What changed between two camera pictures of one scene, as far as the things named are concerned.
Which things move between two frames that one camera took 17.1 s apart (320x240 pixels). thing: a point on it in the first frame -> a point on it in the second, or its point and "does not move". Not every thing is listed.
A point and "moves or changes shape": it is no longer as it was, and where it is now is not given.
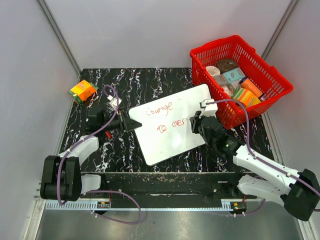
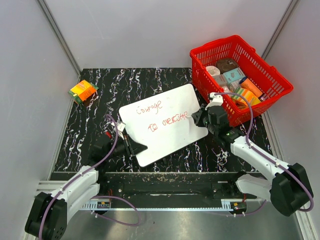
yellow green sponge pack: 247,97 does not move
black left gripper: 129,124 -> 132,148
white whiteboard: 166,129 moves or changes shape
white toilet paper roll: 213,70 does not move
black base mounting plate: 176,187 does not move
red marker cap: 108,134 does not move
